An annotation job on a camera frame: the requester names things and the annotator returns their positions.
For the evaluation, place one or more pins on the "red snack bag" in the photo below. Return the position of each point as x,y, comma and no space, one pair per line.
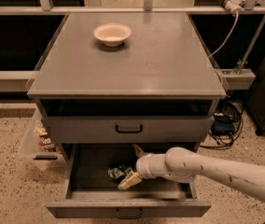
45,142

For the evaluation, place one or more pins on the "green crushed can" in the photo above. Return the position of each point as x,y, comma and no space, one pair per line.
119,172

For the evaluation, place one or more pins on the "blue box on floor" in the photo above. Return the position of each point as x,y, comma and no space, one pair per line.
223,125

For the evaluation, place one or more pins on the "clear plastic snack bin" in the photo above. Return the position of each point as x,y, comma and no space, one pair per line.
30,149

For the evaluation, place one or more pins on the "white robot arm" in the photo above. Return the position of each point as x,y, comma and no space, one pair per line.
181,165

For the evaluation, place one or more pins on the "white paper bowl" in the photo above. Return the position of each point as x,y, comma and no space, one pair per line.
112,34

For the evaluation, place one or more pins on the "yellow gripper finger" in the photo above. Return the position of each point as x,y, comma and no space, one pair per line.
138,151
131,179

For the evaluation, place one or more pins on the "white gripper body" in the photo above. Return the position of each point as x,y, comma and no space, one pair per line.
144,167

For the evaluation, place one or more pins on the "open grey middle drawer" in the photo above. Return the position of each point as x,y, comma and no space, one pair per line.
90,192

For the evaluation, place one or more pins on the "diagonal metal rod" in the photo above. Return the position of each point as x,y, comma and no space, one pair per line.
240,65

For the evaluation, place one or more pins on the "grey drawer cabinet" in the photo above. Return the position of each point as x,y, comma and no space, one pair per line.
161,70

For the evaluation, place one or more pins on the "closed grey top drawer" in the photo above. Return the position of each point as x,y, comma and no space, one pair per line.
128,129

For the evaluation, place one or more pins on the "white power strip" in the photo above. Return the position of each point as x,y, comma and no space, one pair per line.
232,6

